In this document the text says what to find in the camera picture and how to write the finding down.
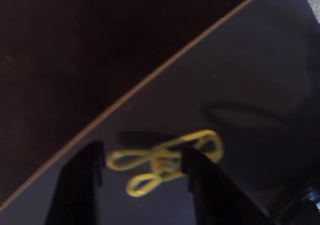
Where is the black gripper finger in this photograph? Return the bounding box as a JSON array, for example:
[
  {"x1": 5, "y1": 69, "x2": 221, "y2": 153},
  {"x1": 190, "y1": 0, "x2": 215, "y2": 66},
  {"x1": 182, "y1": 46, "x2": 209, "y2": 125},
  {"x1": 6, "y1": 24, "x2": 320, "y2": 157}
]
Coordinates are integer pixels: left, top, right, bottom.
[
  {"x1": 179, "y1": 148, "x2": 279, "y2": 225},
  {"x1": 46, "y1": 140, "x2": 106, "y2": 225}
]

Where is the grey mat with WOWROBO print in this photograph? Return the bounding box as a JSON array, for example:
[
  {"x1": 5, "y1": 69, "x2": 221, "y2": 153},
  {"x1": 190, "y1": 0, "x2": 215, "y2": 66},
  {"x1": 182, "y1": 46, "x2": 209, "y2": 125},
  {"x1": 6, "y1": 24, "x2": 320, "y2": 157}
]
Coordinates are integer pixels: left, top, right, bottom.
[{"x1": 0, "y1": 0, "x2": 320, "y2": 225}]

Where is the yellow clip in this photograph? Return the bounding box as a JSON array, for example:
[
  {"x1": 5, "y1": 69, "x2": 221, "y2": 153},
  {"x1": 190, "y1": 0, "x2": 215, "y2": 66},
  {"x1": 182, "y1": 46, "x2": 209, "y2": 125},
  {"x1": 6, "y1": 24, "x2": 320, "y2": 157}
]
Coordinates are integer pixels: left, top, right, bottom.
[{"x1": 105, "y1": 129, "x2": 225, "y2": 199}]

